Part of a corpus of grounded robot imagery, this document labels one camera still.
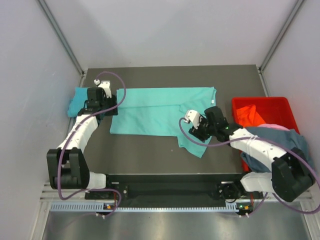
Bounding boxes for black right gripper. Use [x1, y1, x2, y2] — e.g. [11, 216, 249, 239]
[189, 115, 217, 143]

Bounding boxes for teal t-shirt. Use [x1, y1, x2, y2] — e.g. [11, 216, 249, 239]
[109, 87, 217, 158]

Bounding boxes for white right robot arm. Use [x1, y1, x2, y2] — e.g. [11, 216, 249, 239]
[184, 106, 316, 202]

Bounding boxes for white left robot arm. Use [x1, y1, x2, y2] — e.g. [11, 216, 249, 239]
[46, 87, 118, 199]

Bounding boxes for folded blue t-shirt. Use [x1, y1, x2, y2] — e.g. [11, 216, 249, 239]
[67, 87, 88, 118]

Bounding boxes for orange t-shirt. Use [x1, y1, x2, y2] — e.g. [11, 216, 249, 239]
[236, 104, 266, 127]

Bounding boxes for pink t-shirt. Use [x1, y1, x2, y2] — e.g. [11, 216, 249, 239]
[258, 123, 289, 131]

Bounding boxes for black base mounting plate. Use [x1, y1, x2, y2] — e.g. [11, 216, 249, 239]
[84, 173, 263, 207]

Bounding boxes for red plastic bin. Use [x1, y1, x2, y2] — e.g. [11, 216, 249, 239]
[231, 96, 315, 176]

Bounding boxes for grey-blue t-shirt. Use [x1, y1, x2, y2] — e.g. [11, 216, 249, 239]
[240, 127, 316, 173]

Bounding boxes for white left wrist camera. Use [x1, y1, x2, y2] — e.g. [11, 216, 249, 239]
[93, 78, 112, 99]

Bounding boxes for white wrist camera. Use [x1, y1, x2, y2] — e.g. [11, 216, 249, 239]
[93, 78, 112, 99]
[183, 109, 203, 130]

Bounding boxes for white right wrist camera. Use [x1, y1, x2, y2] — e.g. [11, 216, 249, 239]
[183, 109, 203, 130]

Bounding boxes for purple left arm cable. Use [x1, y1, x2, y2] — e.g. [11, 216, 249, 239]
[49, 71, 126, 226]

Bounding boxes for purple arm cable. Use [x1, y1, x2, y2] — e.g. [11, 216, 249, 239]
[49, 71, 126, 226]
[178, 117, 320, 216]

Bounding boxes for grey aluminium corner post right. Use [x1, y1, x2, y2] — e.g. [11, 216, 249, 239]
[258, 0, 307, 73]

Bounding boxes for grey aluminium corner post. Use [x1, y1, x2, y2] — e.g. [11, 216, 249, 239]
[258, 0, 307, 73]
[36, 0, 85, 76]

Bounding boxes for grey aluminium corner post left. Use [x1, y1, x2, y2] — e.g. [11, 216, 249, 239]
[36, 0, 85, 76]

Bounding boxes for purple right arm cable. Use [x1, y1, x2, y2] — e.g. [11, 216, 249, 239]
[178, 117, 320, 216]

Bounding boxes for grey slotted cable duct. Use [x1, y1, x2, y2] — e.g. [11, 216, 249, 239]
[50, 201, 252, 213]

